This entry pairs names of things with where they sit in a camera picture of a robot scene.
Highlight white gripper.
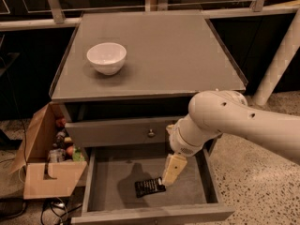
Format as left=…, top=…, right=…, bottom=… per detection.
left=162, top=115, right=220, bottom=187

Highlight black rxbar chocolate bar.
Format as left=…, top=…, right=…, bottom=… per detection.
left=134, top=177, right=166, bottom=198

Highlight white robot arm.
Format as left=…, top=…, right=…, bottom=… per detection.
left=162, top=90, right=300, bottom=186

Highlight metal drawer knob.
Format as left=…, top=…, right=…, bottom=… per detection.
left=147, top=129, right=156, bottom=138

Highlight grey top drawer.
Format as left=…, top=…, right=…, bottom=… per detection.
left=66, top=116, right=180, bottom=148

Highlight grey open middle drawer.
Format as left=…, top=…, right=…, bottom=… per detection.
left=71, top=143, right=234, bottom=225

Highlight grey drawer cabinet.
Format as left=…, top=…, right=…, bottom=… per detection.
left=49, top=10, right=248, bottom=157

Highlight green packet in box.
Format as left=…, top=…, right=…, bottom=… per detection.
left=72, top=148, right=85, bottom=161

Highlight red apple in box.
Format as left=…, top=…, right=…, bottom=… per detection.
left=66, top=146, right=74, bottom=157

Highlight white ceramic bowl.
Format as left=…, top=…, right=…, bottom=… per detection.
left=86, top=42, right=127, bottom=75

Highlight dark bottle in box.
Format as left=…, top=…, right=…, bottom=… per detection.
left=55, top=129, right=67, bottom=148

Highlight clear jar in box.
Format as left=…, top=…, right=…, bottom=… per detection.
left=48, top=149, right=66, bottom=163

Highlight open cardboard box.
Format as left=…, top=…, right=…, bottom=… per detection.
left=10, top=103, right=88, bottom=200

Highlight metal railing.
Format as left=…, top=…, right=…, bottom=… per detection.
left=0, top=0, right=299, bottom=32

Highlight black floor cables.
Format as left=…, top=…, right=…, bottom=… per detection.
left=0, top=197, right=83, bottom=225

